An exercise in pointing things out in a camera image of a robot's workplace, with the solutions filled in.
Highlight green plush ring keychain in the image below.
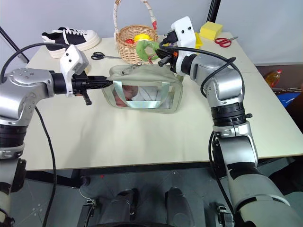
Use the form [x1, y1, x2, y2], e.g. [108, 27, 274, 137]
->
[121, 39, 161, 75]

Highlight yellow toy in basket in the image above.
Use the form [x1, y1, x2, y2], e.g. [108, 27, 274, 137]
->
[134, 34, 153, 44]

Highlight black metal post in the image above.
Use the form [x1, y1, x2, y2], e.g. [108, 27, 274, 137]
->
[206, 0, 223, 25]

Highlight yellow sponge block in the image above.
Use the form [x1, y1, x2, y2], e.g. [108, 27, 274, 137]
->
[199, 21, 224, 42]

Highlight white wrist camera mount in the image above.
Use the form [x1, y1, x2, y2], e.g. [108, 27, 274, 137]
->
[170, 16, 198, 77]
[59, 44, 90, 98]

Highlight dark rounded robot leg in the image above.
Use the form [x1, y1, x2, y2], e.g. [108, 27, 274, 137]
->
[103, 188, 140, 227]
[164, 186, 190, 227]

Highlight wicker basket with handle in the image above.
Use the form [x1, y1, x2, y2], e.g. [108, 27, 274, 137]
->
[113, 0, 160, 65]

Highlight black and white sneaker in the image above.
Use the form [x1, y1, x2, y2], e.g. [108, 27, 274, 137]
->
[41, 26, 101, 59]

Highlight cooking oil bottle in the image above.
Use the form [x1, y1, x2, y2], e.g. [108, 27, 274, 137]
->
[263, 69, 284, 88]

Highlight small yellow block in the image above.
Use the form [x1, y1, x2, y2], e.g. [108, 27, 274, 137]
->
[194, 32, 204, 49]

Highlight black handled scissors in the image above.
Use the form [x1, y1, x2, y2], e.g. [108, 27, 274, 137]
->
[91, 52, 123, 61]

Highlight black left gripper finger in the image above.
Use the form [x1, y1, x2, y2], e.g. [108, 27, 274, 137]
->
[87, 82, 113, 90]
[87, 75, 113, 84]

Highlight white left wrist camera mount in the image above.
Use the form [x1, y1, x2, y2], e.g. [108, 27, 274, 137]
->
[59, 44, 90, 98]

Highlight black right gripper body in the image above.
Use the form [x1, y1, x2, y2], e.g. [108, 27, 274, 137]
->
[162, 30, 179, 67]

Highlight green pouch with clear window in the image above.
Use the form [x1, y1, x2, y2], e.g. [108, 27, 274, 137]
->
[101, 64, 184, 115]

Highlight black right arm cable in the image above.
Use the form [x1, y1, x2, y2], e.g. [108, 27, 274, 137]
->
[158, 46, 239, 215]

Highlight blue bin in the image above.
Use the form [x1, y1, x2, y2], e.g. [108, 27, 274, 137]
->
[278, 91, 302, 105]

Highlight black slanted stand leg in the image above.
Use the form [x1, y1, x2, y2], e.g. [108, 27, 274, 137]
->
[0, 25, 29, 64]

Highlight black table frame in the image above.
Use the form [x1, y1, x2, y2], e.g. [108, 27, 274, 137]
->
[25, 156, 295, 190]

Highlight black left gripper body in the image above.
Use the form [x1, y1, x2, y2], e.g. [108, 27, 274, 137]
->
[71, 73, 92, 106]

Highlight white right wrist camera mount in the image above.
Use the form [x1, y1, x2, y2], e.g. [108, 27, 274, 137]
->
[170, 16, 198, 77]

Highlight red handled scissors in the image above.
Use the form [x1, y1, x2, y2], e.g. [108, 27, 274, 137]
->
[214, 36, 240, 48]

